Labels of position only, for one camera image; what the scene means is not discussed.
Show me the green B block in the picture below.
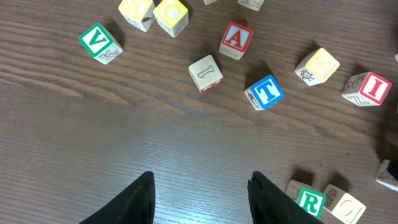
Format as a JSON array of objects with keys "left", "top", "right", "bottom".
[{"left": 376, "top": 160, "right": 397, "bottom": 191}]

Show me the yellow O block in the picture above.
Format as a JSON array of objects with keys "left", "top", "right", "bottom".
[{"left": 323, "top": 184, "right": 366, "bottom": 224}]

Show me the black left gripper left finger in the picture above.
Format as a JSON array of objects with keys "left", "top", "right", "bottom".
[{"left": 80, "top": 171, "right": 155, "bottom": 224}]

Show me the blue L block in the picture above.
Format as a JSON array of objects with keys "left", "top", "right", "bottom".
[{"left": 244, "top": 75, "right": 285, "bottom": 111}]

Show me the red A block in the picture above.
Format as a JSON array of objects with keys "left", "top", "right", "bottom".
[{"left": 219, "top": 21, "right": 253, "bottom": 60}]

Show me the green V block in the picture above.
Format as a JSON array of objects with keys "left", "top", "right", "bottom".
[{"left": 79, "top": 23, "right": 123, "bottom": 65}]

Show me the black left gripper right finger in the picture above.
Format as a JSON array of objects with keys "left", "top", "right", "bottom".
[{"left": 248, "top": 171, "right": 323, "bottom": 224}]

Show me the green 7 block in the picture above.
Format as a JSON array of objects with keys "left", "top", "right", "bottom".
[{"left": 203, "top": 0, "right": 217, "bottom": 5}]

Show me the red I block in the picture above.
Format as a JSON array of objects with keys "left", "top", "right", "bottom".
[{"left": 341, "top": 72, "right": 392, "bottom": 107}]

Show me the yellow W block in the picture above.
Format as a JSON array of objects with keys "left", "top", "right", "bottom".
[{"left": 294, "top": 48, "right": 340, "bottom": 86}]

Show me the red-sided wooden block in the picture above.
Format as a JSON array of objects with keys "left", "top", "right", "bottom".
[{"left": 188, "top": 55, "right": 223, "bottom": 93}]

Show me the green R block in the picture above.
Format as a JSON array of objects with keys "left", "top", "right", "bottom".
[{"left": 285, "top": 180, "right": 326, "bottom": 220}]

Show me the yellow block outer left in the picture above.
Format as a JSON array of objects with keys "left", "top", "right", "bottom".
[{"left": 118, "top": 0, "right": 155, "bottom": 32}]

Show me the yellow block inner left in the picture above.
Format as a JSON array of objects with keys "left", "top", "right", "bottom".
[{"left": 154, "top": 0, "right": 189, "bottom": 37}]

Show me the red E block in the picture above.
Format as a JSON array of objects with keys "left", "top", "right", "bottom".
[{"left": 238, "top": 0, "right": 264, "bottom": 11}]

